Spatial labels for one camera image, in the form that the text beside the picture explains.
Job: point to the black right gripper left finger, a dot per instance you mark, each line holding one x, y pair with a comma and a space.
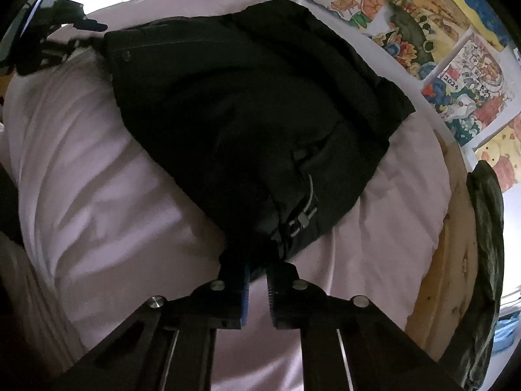
167, 344

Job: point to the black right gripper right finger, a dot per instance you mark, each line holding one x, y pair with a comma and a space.
348, 344

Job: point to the black garment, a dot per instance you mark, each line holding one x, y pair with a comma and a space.
269, 121

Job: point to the pale pink bed sheet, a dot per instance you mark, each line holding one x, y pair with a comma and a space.
104, 228

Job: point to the yellow pink drawing poster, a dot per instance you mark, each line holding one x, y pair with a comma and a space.
502, 153

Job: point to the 2024 cartoon town poster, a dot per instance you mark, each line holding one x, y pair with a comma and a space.
470, 92

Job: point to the green hill landscape poster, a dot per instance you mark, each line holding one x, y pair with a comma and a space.
421, 33

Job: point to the wooden bed frame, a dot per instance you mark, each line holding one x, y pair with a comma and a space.
446, 290

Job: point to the dark green cloth on frame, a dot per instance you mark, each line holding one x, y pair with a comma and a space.
468, 356

